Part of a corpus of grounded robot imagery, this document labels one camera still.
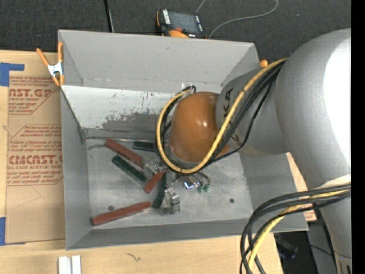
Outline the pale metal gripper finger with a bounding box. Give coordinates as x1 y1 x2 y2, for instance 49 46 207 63
144 159 166 175
163 187 181 215

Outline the dark green flat block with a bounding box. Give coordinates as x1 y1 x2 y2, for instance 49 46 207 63
151 175 168 209
111 155 147 186
132 140 156 151

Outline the red-brown flat block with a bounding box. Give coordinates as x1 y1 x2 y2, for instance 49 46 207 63
91 201 152 227
104 138 145 168
143 171 167 195

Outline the grey metal bin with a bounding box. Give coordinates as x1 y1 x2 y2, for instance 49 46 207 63
58 29 310 251

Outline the brown cardboard board red print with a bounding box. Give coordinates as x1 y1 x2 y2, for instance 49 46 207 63
0 49 67 245

